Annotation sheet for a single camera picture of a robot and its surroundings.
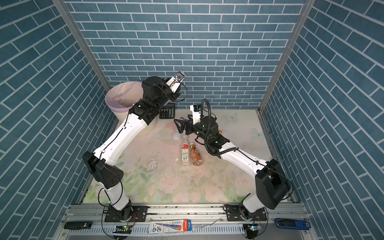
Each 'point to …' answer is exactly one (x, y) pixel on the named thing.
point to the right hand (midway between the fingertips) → (179, 117)
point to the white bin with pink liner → (120, 98)
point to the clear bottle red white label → (185, 159)
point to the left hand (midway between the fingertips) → (176, 79)
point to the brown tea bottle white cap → (196, 157)
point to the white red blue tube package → (170, 226)
